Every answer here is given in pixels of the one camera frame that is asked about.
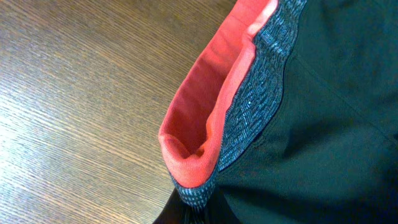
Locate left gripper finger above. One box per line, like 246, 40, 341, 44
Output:
153, 189, 190, 224

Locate black leggings with grey-red waistband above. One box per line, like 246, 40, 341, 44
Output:
159, 1, 397, 223

